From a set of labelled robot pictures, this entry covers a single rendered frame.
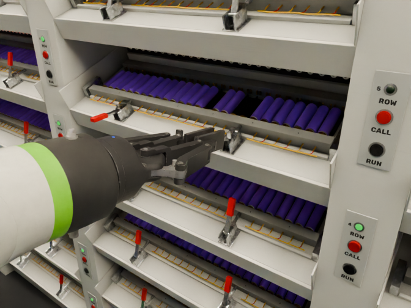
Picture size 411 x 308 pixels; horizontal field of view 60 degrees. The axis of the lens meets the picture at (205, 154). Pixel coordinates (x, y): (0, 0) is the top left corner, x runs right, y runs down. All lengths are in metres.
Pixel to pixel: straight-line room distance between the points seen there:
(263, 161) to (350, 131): 0.15
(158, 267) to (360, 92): 0.66
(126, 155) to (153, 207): 0.44
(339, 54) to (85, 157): 0.32
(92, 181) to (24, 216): 0.07
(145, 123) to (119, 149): 0.35
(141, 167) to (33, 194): 0.13
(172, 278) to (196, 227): 0.21
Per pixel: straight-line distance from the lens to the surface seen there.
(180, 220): 0.77
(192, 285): 0.90
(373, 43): 0.47
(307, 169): 0.57
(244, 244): 0.71
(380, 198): 0.53
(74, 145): 0.35
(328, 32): 0.51
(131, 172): 0.38
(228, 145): 0.62
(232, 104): 0.68
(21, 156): 0.33
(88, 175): 0.34
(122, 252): 1.01
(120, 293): 1.18
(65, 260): 1.34
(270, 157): 0.59
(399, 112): 0.48
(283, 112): 0.64
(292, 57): 0.51
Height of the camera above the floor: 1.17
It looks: 26 degrees down
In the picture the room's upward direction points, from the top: straight up
